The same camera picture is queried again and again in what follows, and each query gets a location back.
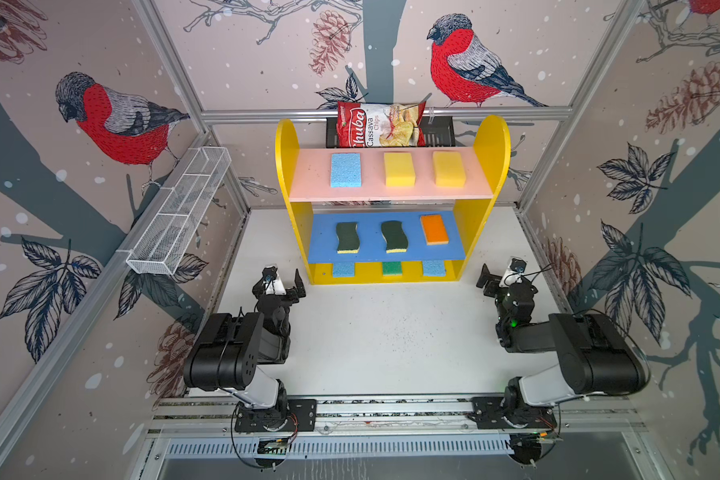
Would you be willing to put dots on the dark green wavy sponge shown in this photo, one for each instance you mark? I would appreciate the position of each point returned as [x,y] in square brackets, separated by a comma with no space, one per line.
[347,237]
[396,241]

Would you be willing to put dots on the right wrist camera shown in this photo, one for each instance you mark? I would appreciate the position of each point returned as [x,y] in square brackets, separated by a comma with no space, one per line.
[514,272]

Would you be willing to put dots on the blue sponge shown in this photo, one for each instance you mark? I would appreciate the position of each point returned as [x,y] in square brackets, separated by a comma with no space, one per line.
[343,270]
[434,268]
[346,170]

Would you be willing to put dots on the black wire basket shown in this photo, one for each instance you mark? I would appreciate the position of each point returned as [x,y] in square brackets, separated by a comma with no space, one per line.
[438,132]

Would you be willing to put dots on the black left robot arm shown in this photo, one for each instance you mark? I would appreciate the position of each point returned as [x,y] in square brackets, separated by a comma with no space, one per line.
[230,349]

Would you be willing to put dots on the red cassava chips bag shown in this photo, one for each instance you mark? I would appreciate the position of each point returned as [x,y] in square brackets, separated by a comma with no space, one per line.
[372,125]

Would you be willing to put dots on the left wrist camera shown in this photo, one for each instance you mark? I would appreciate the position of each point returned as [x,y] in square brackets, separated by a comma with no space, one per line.
[271,281]

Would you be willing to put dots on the aluminium rail base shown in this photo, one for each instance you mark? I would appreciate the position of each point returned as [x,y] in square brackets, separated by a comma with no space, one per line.
[339,427]

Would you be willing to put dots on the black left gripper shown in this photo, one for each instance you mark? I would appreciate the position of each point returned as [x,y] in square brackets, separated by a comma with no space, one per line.
[291,295]

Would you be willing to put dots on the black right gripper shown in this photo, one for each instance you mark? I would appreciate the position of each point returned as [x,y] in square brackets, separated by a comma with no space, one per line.
[492,282]

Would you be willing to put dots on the orange sponge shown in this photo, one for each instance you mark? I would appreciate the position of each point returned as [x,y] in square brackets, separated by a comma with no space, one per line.
[434,229]

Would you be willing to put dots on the white wire mesh tray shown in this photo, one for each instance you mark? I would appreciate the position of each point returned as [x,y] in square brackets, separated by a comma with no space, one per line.
[168,235]

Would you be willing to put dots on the yellow sponge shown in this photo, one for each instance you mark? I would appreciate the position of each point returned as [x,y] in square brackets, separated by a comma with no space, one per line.
[399,170]
[449,170]

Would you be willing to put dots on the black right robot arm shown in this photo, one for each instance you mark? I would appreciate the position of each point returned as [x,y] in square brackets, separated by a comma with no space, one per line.
[593,357]

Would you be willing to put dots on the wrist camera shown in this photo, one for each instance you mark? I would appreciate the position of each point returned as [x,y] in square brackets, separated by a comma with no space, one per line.
[271,281]
[514,272]

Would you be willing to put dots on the yellow shelf with coloured boards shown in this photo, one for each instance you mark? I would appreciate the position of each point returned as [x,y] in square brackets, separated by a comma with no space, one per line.
[394,215]

